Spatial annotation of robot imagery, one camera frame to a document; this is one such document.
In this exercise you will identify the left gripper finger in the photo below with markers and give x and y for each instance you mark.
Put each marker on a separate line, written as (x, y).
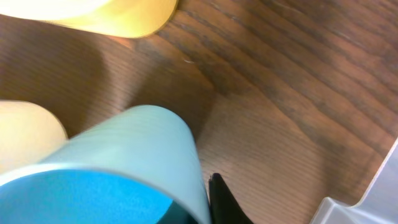
(224, 207)

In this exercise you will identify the yellow plastic cup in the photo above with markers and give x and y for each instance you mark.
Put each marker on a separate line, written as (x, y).
(120, 18)

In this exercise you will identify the cream white plastic cup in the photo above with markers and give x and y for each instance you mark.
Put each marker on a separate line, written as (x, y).
(29, 133)

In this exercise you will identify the clear plastic storage container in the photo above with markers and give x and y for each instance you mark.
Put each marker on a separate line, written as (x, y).
(378, 205)

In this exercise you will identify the light blue plastic cup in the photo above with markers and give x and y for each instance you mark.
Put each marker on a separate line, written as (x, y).
(140, 166)

